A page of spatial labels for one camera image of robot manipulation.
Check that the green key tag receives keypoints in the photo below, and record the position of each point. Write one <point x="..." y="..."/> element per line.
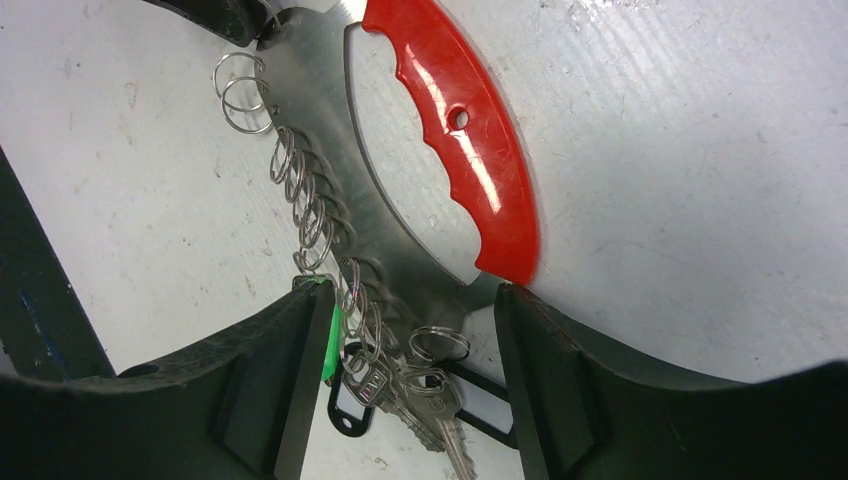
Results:
<point x="333" y="349"/>

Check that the steel key holder red handle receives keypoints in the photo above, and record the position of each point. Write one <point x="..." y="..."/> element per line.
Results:
<point x="341" y="207"/>

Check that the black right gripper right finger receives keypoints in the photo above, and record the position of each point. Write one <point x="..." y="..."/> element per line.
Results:
<point x="586" y="406"/>

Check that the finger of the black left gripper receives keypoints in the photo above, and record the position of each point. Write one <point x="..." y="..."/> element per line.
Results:
<point x="238" y="22"/>

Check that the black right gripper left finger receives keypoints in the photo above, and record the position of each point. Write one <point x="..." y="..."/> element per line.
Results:
<point x="237" y="404"/>

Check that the black mounting base plate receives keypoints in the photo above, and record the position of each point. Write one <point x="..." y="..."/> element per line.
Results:
<point x="45" y="332"/>

